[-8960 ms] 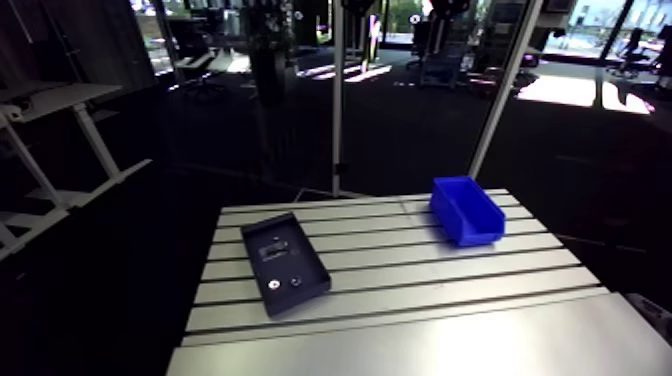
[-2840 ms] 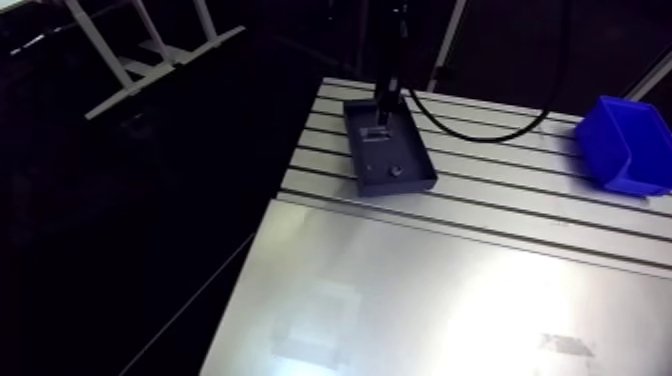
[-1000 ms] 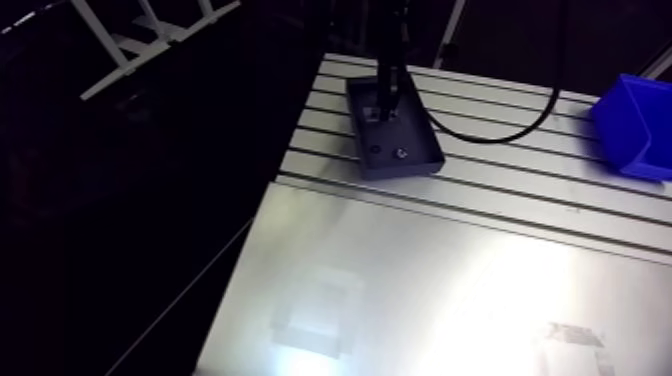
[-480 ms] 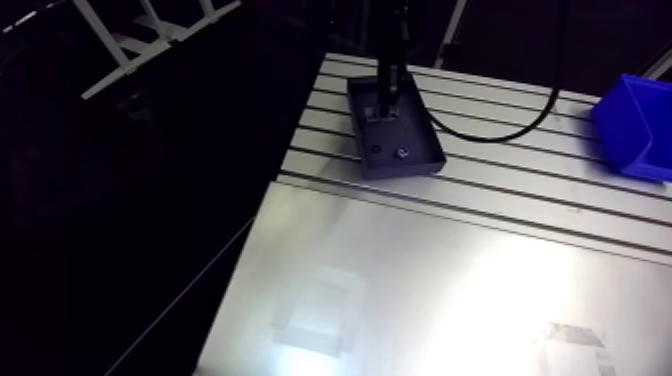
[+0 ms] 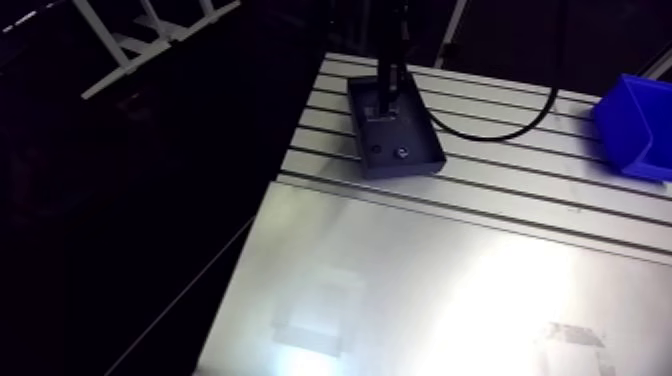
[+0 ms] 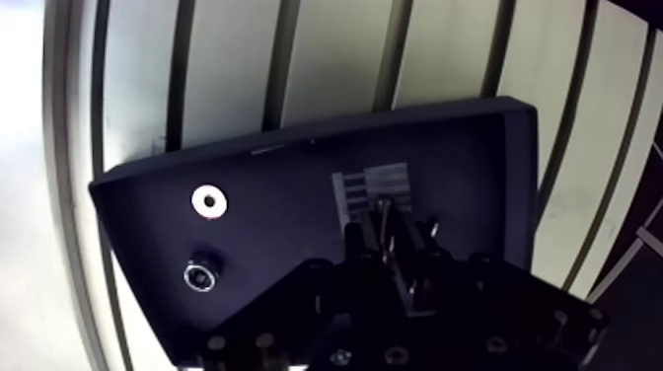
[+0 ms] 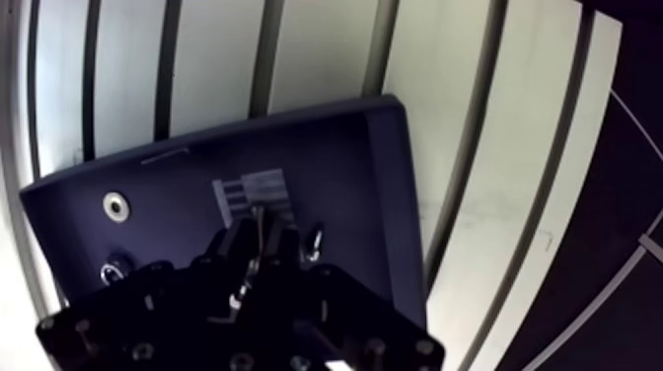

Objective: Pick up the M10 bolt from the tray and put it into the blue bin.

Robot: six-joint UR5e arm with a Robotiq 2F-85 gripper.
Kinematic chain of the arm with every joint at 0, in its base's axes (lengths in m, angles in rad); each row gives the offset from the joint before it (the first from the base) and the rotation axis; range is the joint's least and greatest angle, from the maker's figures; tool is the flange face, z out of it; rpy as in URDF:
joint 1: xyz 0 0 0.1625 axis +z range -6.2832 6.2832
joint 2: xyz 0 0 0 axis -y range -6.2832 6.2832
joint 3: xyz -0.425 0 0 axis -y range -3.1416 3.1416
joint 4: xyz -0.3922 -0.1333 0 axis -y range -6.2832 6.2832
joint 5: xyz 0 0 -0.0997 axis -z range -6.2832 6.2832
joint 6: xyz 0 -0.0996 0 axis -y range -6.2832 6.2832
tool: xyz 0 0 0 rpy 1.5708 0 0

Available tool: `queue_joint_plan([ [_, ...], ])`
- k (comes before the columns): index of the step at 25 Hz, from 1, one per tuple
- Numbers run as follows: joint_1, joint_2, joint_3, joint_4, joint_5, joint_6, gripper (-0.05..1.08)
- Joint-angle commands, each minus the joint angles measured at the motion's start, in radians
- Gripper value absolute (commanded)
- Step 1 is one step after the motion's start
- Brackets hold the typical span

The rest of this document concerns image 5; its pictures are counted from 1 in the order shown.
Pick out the white desk frame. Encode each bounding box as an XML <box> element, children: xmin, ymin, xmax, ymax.
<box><xmin>70</xmin><ymin>0</ymin><xmax>243</xmax><ymax>101</ymax></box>

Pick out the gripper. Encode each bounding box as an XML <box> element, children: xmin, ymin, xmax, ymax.
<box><xmin>373</xmin><ymin>0</ymin><xmax>414</xmax><ymax>117</ymax></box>

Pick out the blue bin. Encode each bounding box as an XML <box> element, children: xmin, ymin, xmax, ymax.
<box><xmin>591</xmin><ymin>72</ymin><xmax>672</xmax><ymax>183</ymax></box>

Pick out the pale slanted post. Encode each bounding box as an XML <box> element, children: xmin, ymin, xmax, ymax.
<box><xmin>432</xmin><ymin>0</ymin><xmax>469</xmax><ymax>70</ymax></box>

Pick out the black cable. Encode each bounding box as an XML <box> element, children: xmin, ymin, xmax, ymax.
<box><xmin>403</xmin><ymin>0</ymin><xmax>569</xmax><ymax>143</ymax></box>

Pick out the black tray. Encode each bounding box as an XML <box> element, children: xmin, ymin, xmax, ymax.
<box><xmin>345</xmin><ymin>70</ymin><xmax>448</xmax><ymax>180</ymax></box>

